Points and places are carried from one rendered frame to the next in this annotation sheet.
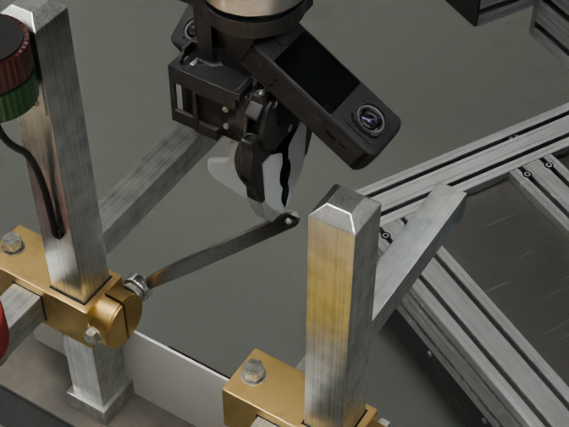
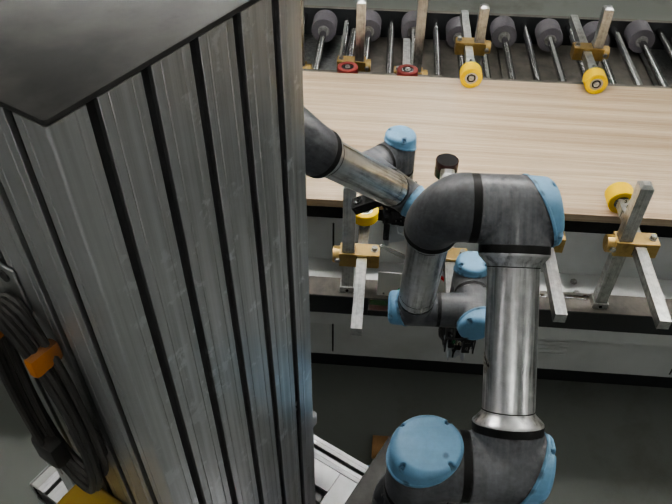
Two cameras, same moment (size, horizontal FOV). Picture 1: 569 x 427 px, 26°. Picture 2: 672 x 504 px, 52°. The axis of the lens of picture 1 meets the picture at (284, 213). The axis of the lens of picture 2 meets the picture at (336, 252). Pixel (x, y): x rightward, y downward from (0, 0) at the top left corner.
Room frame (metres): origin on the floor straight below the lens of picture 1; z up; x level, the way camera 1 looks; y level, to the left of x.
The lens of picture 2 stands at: (1.80, -0.74, 2.24)
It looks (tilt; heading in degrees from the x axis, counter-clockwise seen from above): 44 degrees down; 152
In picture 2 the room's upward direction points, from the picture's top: 1 degrees clockwise
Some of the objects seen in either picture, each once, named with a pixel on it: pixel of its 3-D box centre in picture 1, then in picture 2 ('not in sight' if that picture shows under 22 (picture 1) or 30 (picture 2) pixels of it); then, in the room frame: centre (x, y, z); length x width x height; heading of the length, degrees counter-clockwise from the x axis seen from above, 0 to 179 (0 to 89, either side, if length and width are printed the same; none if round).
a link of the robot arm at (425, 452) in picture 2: not in sight; (426, 462); (1.37, -0.34, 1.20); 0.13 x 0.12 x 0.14; 60
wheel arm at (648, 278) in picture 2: not in sight; (640, 253); (1.00, 0.61, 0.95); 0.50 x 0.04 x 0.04; 148
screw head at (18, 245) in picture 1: (12, 242); not in sight; (0.72, 0.24, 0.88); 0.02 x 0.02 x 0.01
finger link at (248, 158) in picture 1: (259, 150); not in sight; (0.65, 0.02, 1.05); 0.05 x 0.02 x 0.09; 148
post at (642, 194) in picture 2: not in sight; (619, 251); (0.95, 0.60, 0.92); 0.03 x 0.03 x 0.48; 58
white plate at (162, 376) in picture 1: (138, 363); (421, 286); (0.69, 0.13, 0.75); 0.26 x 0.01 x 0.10; 58
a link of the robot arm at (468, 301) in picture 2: not in sight; (465, 311); (1.07, -0.04, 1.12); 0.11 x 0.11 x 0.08; 60
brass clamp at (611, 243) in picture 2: not in sight; (630, 244); (0.96, 0.62, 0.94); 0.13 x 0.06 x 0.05; 58
